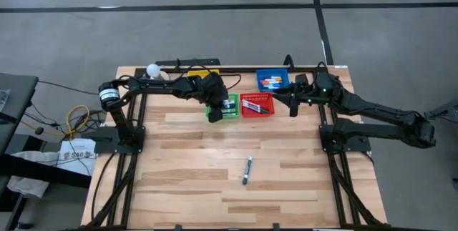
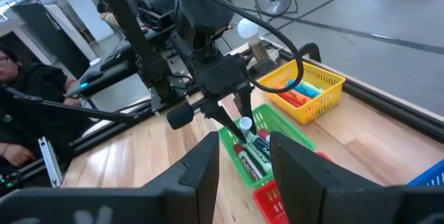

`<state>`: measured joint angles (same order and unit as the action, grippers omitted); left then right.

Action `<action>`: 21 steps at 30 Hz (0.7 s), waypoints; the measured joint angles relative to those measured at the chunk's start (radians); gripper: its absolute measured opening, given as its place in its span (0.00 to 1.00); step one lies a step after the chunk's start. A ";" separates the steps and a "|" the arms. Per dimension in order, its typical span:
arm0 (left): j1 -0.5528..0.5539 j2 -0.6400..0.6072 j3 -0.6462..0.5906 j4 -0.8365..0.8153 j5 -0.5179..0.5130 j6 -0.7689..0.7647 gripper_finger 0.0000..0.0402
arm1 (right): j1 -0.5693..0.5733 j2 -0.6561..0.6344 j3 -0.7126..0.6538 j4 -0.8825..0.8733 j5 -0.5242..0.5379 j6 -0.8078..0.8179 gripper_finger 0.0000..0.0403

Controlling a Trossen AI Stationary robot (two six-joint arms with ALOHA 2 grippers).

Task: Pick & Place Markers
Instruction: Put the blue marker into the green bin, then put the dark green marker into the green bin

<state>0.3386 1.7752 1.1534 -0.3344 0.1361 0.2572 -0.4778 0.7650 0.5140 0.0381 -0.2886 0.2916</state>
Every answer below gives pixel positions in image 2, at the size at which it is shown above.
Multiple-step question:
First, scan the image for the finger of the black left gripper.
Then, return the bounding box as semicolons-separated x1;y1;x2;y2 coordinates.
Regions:
234;88;257;135
203;99;247;144

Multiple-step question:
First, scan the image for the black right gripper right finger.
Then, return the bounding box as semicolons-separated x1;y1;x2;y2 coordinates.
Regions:
269;131;405;224

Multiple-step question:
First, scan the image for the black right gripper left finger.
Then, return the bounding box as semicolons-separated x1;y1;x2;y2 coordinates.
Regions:
145;131;221;224

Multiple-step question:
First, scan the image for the red cap white marker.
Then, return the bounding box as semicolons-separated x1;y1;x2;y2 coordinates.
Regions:
257;128;271;144

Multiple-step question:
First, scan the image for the blue Expo marker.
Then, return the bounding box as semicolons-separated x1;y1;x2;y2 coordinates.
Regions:
254;137;272;160

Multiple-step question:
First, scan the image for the red Expo marker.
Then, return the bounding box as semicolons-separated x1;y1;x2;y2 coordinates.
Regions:
232;143;264;182

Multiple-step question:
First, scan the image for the turquoise Sharpie highlighter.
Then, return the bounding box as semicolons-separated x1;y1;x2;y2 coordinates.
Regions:
287;79;322;99

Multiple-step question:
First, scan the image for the yellow-green Sharpie highlighter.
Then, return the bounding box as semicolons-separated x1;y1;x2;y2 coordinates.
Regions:
300;80;325;95

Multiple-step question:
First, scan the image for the green plastic basket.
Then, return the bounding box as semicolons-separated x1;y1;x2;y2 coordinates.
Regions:
218;103;316;189

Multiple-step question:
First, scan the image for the red plastic basket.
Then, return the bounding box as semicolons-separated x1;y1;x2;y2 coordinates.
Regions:
252;151;334;224

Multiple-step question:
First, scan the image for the white bulb brass lamp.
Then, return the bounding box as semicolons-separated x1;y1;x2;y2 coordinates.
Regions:
237;17;278;78

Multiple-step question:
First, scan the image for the yellow plastic basket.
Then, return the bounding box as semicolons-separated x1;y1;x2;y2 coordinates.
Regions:
258;59;347;126

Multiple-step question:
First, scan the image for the black device teal light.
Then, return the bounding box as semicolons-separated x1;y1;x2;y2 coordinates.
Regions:
64;49;139;98

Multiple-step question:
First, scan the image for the blue plastic basket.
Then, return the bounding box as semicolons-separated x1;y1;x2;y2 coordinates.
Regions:
405;159;444;187

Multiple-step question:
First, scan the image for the person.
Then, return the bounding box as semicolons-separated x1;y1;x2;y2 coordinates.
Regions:
0;42;86;169
96;1;121;29

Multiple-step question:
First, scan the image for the black partition panel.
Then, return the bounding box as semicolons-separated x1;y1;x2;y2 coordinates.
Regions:
12;1;92;79

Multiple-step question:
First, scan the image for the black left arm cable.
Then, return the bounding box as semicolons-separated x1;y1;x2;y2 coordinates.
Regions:
194;0;305;95

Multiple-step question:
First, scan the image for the black curved corner bracket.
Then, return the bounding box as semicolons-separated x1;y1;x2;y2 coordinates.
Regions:
298;42;322;64

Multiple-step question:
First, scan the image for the black frame rail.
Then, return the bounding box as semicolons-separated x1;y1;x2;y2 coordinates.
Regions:
270;40;444;144
17;101;157;183

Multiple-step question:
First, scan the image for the black aluminium frame post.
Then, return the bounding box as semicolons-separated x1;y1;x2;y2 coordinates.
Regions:
89;0;174;103

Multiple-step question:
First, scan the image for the silver metal bracket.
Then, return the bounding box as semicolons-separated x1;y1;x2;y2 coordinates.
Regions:
37;136;64;189

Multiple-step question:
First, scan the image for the black diagonal frame strut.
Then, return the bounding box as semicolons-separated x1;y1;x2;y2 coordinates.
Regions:
0;83;143;125

